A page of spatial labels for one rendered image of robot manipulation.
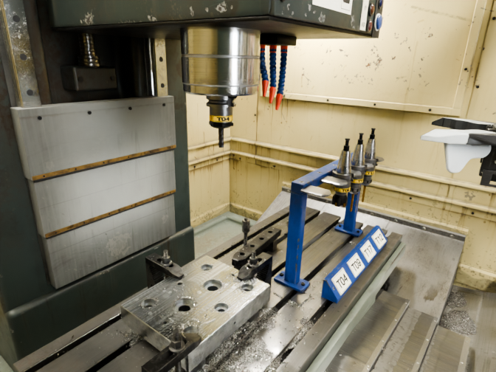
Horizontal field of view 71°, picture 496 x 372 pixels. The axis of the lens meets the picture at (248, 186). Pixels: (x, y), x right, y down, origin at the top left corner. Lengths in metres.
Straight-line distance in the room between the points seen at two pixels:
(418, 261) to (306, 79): 0.95
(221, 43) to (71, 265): 0.79
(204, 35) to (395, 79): 1.08
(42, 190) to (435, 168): 1.42
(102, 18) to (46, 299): 0.79
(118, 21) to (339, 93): 1.14
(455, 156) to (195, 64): 0.46
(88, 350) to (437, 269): 1.25
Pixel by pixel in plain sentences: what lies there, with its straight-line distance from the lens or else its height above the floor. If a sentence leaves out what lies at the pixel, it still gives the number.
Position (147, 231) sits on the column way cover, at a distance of 1.29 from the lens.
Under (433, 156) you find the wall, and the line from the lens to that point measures 1.63.
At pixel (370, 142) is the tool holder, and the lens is 1.26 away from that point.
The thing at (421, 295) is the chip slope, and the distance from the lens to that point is 1.52.
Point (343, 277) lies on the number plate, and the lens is 1.10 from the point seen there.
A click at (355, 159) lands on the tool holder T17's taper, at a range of 1.16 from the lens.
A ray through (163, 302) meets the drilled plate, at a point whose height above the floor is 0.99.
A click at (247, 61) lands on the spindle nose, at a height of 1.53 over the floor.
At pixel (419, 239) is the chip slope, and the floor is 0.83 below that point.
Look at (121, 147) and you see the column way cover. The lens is 1.13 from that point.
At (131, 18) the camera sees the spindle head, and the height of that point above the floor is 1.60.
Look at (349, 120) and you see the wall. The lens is 1.71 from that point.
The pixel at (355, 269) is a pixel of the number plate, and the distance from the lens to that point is 1.16.
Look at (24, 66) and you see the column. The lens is 1.01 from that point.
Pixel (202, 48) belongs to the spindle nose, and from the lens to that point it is 0.69.
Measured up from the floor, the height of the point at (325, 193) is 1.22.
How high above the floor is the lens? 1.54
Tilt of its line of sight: 20 degrees down
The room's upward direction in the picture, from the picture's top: 1 degrees clockwise
